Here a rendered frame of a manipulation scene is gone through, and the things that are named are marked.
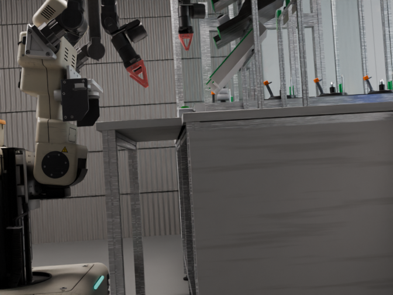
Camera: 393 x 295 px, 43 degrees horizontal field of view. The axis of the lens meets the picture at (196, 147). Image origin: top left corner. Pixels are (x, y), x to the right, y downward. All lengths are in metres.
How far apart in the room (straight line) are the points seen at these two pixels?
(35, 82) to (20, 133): 3.36
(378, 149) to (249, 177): 0.44
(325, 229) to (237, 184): 0.32
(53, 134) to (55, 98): 0.14
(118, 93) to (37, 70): 3.20
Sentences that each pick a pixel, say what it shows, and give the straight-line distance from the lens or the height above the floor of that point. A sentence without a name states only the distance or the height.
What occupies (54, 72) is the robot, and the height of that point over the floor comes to 1.08.
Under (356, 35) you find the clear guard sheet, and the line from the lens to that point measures 3.62.
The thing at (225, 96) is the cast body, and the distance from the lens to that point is 2.63.
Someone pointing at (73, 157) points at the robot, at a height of 0.75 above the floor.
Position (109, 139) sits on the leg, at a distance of 1.75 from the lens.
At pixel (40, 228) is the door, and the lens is 5.34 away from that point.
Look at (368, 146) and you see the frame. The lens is 1.72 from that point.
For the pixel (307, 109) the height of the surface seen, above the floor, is 0.85.
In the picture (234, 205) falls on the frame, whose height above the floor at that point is 0.55.
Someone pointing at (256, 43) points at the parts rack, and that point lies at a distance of 1.89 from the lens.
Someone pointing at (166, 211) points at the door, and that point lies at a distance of 5.13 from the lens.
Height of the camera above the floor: 0.69
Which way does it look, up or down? 2 degrees up
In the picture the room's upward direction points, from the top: 4 degrees counter-clockwise
